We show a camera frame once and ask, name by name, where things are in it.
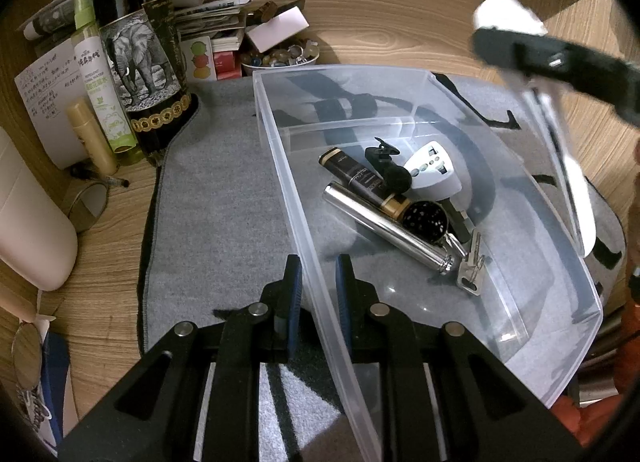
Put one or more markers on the black clip microphone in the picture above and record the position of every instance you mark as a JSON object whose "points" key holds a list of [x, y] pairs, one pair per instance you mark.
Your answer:
{"points": [[390, 167]]}

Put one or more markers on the silver key bunch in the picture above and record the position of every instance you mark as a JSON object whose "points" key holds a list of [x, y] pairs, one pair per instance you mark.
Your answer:
{"points": [[470, 267]]}

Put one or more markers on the red small box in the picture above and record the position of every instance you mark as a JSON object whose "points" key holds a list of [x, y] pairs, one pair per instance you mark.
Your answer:
{"points": [[226, 62]]}

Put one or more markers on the clear plastic storage box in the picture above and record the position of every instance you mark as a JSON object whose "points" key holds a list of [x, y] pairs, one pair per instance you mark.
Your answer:
{"points": [[280, 117]]}

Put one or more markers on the beige lip balm tube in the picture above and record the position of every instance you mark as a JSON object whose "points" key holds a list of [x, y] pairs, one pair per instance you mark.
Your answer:
{"points": [[90, 135]]}

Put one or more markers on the fruit print card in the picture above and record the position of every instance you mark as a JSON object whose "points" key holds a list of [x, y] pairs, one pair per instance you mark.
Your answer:
{"points": [[199, 58]]}

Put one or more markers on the white card box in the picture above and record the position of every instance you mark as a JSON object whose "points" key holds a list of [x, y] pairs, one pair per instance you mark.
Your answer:
{"points": [[277, 30]]}

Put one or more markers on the blue book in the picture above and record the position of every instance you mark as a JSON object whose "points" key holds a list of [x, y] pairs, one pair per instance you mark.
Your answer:
{"points": [[54, 382]]}

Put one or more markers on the white handwritten note paper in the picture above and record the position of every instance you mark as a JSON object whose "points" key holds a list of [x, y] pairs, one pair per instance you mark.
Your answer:
{"points": [[45, 92]]}

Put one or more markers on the dark elephant label wine bottle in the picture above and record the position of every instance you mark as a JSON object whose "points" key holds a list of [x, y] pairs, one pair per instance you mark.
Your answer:
{"points": [[145, 67]]}

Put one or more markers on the stack of printed papers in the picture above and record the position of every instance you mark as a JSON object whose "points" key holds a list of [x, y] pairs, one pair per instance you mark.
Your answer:
{"points": [[210, 15]]}

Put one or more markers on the silver metal flashlight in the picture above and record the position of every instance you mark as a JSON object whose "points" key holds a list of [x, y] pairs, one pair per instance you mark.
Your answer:
{"points": [[370, 219]]}

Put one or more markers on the bowl of glass beads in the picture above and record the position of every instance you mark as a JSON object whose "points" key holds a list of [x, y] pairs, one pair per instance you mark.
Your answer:
{"points": [[260, 61]]}

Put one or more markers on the clear plastic lid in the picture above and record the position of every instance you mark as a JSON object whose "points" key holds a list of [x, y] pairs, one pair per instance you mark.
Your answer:
{"points": [[570, 172]]}

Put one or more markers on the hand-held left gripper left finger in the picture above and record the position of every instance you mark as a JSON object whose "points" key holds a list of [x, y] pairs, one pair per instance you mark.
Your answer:
{"points": [[294, 287]]}

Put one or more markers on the grey felt mat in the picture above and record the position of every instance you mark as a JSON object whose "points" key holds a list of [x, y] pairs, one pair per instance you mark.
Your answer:
{"points": [[215, 202]]}

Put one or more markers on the green spray bottle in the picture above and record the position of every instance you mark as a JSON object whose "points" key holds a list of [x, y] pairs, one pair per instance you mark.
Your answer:
{"points": [[97, 77]]}

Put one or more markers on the white travel adapter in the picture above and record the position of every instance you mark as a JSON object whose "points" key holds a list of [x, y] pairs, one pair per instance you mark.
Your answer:
{"points": [[435, 170]]}

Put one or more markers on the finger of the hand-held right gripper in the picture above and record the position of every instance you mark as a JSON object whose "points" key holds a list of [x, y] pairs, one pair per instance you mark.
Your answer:
{"points": [[550, 60]]}

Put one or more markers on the black pen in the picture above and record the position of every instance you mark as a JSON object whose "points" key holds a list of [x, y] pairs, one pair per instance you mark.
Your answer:
{"points": [[117, 182]]}

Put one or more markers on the black gold cosmetic tube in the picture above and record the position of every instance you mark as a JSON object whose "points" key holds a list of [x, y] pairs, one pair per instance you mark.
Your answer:
{"points": [[357, 175]]}

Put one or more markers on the rolled printed paper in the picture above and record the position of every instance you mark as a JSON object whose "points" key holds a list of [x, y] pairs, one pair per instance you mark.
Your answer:
{"points": [[47, 20]]}

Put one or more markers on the round metal mirror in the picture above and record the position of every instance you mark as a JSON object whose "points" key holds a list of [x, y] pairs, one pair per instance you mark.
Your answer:
{"points": [[80, 219]]}

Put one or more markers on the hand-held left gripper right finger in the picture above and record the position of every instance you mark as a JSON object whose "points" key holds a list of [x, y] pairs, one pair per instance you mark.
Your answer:
{"points": [[343, 289]]}

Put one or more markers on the cream white rounded case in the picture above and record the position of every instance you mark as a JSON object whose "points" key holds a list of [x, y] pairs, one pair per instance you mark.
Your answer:
{"points": [[30, 222]]}

